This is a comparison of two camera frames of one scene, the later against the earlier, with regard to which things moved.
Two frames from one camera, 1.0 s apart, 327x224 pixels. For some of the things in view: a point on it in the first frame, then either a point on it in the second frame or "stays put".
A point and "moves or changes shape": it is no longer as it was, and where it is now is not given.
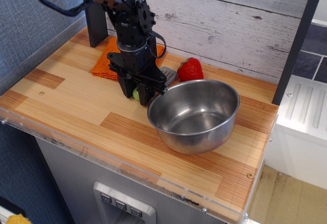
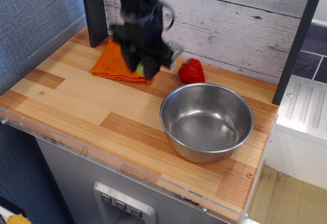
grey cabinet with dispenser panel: x=94 y=193 stays put
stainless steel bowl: x=195 y=117 moves or changes shape
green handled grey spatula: x=168 y=75 → x=176 y=51
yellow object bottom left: x=19 y=219 stays put
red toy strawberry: x=190 y=69 stays put
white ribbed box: x=298 y=145 stays put
